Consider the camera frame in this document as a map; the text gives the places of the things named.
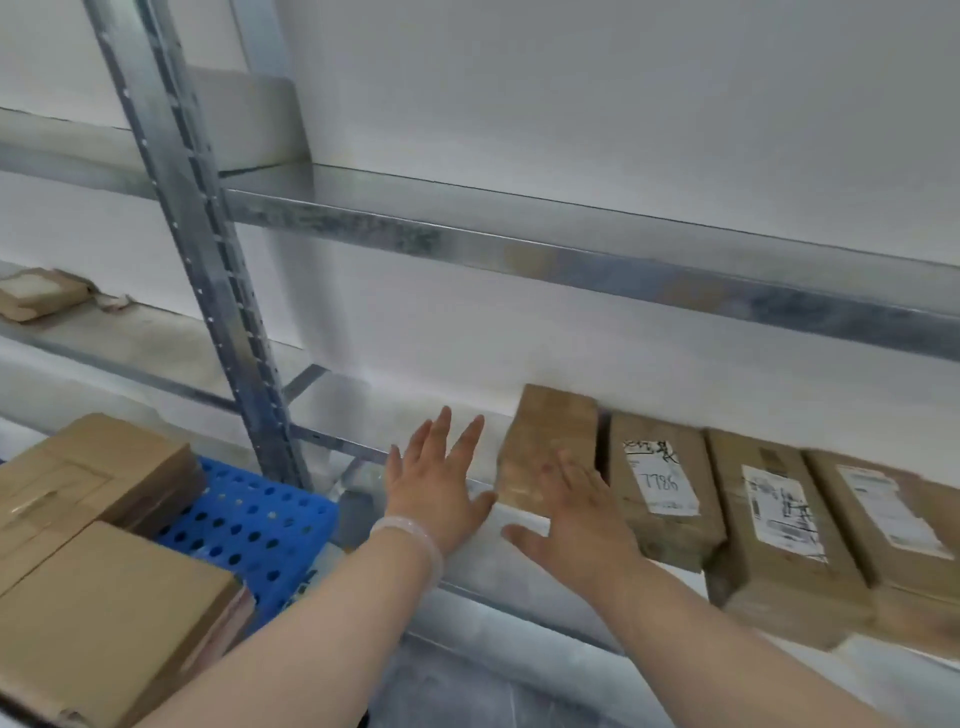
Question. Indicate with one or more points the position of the person's left hand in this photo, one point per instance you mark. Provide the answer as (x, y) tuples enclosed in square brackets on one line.
[(435, 495)]

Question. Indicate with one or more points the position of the person's right hand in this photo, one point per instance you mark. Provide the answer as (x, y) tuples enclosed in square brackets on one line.
[(585, 532)]

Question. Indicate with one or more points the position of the blue perforated cart platform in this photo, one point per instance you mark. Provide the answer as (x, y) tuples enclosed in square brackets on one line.
[(241, 508)]

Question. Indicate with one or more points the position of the metal shelving rack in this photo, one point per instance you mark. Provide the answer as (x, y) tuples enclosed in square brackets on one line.
[(450, 232)]

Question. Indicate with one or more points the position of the large brown box printed square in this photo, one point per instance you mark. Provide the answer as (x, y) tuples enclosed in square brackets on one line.
[(90, 465)]

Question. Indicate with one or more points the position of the small box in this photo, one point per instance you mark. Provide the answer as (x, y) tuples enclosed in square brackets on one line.
[(37, 296)]

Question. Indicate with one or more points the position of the person's left forearm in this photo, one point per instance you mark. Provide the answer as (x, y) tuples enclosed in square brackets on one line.
[(300, 652)]

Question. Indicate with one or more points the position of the person's right forearm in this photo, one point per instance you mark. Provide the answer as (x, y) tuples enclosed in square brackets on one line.
[(712, 660)]

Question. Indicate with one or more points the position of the cardboard scrap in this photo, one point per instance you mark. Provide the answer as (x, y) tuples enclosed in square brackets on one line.
[(112, 302)]

